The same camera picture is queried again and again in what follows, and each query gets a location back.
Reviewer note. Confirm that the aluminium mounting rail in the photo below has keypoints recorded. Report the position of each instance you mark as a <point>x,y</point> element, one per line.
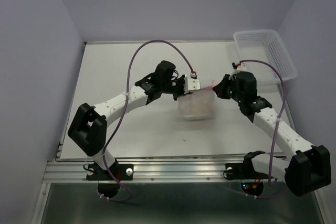
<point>207,169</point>

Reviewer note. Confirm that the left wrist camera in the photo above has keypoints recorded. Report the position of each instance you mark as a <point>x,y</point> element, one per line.
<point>191,85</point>

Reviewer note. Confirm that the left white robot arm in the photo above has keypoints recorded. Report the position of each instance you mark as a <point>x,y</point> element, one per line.
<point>88,128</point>

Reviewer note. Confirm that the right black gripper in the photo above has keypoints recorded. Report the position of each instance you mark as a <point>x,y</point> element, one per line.
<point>220,88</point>

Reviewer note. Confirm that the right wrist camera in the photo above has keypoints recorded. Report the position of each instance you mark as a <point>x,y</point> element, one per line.
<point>238,67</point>

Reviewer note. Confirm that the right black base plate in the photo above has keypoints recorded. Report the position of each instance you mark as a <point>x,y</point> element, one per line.
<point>245,169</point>

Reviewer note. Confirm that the white plastic basket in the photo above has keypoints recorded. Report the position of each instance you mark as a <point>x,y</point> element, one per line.
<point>267,46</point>

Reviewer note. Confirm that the white mesh laundry bag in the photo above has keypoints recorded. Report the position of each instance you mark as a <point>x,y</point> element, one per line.
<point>199,105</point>

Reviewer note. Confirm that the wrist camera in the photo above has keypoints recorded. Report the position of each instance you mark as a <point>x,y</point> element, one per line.
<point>238,67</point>
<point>191,85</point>

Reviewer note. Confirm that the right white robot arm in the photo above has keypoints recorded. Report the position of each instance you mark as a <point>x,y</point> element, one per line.
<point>306,167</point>

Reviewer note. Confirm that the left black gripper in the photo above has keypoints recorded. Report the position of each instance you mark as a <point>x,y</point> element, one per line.
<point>180,79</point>

